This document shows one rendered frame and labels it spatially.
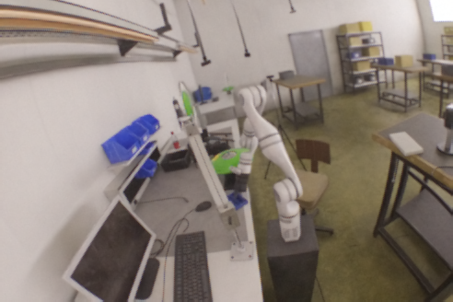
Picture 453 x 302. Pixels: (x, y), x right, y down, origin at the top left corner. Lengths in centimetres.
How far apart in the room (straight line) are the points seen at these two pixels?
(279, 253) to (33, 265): 116
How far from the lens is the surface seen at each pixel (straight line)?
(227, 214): 71
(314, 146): 174
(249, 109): 80
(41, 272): 117
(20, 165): 113
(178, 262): 95
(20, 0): 78
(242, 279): 84
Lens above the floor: 165
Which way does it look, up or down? 19 degrees down
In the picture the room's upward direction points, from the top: 16 degrees counter-clockwise
